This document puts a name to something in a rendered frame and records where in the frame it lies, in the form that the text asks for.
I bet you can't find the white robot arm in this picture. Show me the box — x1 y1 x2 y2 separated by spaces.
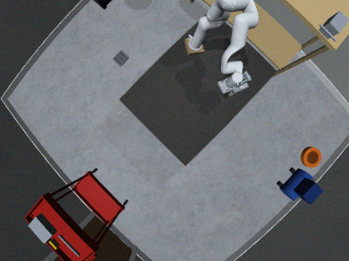
188 0 259 94

